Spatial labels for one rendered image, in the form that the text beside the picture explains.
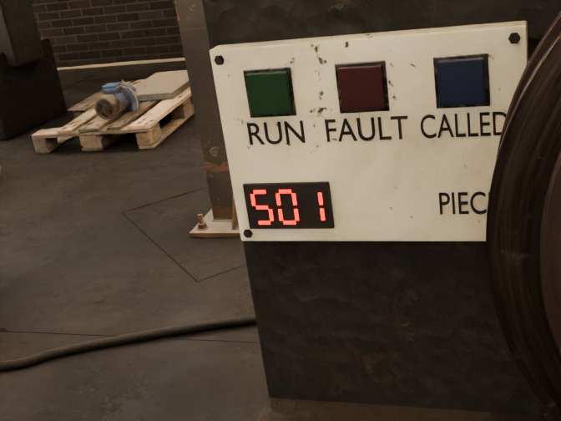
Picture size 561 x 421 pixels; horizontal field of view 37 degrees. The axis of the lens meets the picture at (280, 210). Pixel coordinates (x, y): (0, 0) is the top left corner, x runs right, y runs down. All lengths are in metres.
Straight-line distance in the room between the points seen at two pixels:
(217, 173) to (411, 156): 2.86
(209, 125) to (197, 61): 0.27
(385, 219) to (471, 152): 0.10
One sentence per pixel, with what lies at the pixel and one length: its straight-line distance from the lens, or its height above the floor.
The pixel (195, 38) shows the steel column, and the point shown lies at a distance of 3.40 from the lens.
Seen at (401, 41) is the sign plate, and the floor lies 1.23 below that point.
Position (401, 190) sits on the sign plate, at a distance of 0.72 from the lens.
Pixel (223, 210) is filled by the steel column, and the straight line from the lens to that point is 3.60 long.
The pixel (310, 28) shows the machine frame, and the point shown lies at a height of 1.25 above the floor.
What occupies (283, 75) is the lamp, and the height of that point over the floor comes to 1.21.
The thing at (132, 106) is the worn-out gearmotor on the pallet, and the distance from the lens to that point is 5.28.
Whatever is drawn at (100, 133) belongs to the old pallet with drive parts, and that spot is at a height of 0.11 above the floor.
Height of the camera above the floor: 1.37
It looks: 22 degrees down
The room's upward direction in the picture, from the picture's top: 8 degrees counter-clockwise
